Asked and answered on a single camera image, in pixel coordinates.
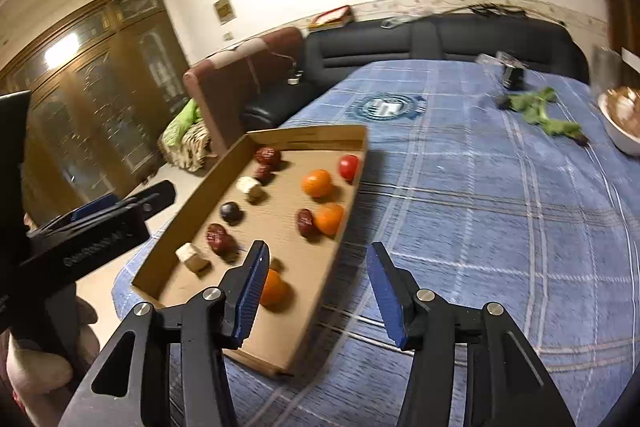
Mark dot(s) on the shallow cardboard box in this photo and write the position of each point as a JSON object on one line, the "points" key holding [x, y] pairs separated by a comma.
{"points": [[310, 267]]}

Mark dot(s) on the black sofa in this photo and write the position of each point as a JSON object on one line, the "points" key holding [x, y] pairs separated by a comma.
{"points": [[350, 47]]}

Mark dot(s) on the clear plastic container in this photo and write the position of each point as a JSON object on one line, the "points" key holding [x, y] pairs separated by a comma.
{"points": [[607, 69]]}

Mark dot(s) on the person's left hand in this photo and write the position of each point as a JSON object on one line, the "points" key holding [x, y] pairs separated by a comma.
{"points": [[35, 369]]}

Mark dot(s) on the cardboard carton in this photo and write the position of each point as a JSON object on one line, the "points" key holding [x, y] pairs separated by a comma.
{"points": [[627, 104]]}

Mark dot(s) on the pale beige food chunk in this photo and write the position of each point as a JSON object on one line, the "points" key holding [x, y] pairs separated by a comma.
{"points": [[250, 188], [191, 257]]}

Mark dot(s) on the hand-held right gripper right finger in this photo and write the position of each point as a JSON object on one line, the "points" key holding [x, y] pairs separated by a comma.
{"points": [[387, 302]]}

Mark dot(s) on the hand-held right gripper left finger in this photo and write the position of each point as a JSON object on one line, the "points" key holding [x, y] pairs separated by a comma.
{"points": [[250, 302]]}

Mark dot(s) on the red tomato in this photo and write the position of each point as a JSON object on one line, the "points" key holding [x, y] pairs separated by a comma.
{"points": [[348, 167]]}

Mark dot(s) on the green leafy vegetable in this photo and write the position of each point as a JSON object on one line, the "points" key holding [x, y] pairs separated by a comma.
{"points": [[542, 112]]}

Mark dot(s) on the striped brown blanket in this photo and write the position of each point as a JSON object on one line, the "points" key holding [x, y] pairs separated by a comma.
{"points": [[197, 147]]}

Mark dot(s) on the yellow wall plaque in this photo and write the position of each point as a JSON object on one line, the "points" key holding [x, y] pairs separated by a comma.
{"points": [[224, 9]]}

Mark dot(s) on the blue plaid tablecloth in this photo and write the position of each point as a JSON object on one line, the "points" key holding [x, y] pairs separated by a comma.
{"points": [[475, 232]]}

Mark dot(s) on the dark plum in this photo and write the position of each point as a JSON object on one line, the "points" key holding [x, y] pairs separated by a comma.
{"points": [[231, 212]]}

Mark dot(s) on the green cloth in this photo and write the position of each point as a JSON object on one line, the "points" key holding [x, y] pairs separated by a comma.
{"points": [[182, 122]]}

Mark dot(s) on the large orange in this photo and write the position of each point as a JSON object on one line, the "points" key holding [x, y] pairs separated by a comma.
{"points": [[317, 183]]}

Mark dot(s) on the red flat box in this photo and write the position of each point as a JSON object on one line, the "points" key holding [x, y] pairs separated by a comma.
{"points": [[330, 18]]}

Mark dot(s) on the brown armchair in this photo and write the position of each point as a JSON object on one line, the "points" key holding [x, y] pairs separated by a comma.
{"points": [[220, 87]]}

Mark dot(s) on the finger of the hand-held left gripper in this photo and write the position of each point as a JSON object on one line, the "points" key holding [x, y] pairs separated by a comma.
{"points": [[90, 209], [100, 242]]}

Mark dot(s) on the wooden glass-door cabinet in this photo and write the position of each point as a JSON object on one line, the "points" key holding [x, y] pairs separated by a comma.
{"points": [[100, 107]]}

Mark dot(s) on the white bowl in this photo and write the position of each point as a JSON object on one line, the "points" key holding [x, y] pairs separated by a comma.
{"points": [[620, 132]]}

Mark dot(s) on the small grey object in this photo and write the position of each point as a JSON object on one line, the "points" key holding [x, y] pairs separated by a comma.
{"points": [[392, 23]]}

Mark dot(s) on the small black device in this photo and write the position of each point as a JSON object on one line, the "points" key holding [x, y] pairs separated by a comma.
{"points": [[513, 76]]}

